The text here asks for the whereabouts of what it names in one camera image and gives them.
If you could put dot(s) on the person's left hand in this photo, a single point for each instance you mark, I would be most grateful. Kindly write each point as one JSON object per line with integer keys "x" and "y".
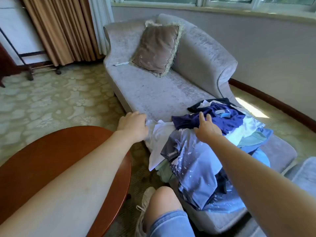
{"x": 132, "y": 126}

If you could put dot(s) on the person's right hand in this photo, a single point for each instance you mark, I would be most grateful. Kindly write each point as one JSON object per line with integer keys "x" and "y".
{"x": 207, "y": 131}

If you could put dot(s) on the pile of clothes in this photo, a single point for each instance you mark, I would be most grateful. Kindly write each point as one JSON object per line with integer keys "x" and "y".
{"x": 237, "y": 123}

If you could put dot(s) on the grey splatter print T-shirt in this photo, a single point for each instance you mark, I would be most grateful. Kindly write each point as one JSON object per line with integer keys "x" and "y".
{"x": 197, "y": 165}

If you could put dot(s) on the person's left forearm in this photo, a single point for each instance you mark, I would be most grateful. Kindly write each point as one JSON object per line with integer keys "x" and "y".
{"x": 74, "y": 190}

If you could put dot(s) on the person's right forearm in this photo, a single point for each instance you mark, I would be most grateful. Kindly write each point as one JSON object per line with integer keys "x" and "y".
{"x": 266, "y": 190}

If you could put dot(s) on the person's right leg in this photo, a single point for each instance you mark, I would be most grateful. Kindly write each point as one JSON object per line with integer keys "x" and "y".
{"x": 163, "y": 200}

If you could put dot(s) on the grey velvet chaise sofa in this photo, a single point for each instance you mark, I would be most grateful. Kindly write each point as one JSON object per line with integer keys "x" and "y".
{"x": 148, "y": 91}

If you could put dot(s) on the small white flat object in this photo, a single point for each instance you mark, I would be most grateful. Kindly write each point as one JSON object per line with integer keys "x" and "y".
{"x": 121, "y": 63}

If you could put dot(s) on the brown fringed cushion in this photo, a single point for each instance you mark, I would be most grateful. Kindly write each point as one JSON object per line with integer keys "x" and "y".
{"x": 157, "y": 46}

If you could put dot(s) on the white sneaker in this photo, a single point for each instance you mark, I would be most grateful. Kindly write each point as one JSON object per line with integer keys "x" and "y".
{"x": 144, "y": 209}

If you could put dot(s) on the round wooden table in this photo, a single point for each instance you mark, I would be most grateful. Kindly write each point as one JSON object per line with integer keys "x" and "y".
{"x": 44, "y": 155}

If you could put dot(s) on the blue denim shorts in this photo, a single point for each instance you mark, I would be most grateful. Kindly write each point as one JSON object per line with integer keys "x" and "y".
{"x": 173, "y": 227}

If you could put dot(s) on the white sheer curtain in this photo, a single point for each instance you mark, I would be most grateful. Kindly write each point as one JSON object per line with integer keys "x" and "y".
{"x": 101, "y": 17}

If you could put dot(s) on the beige curtain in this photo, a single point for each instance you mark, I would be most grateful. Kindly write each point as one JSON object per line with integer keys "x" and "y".
{"x": 59, "y": 27}

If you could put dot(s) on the black valet stand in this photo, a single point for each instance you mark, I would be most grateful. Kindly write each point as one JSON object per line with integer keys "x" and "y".
{"x": 32, "y": 53}

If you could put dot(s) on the white framed window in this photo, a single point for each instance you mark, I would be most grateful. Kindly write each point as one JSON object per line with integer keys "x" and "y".
{"x": 222, "y": 3}

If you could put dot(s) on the dark wooden wall panel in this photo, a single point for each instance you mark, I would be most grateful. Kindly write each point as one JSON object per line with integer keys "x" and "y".
{"x": 6, "y": 61}

